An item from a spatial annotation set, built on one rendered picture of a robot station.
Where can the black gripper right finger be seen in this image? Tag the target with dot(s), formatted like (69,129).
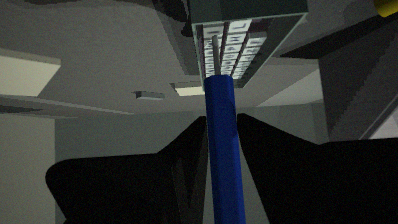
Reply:
(298,181)

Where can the blue stylus with white tip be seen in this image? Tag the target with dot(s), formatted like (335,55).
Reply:
(226,177)

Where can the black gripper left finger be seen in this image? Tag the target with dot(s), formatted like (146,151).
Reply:
(174,179)

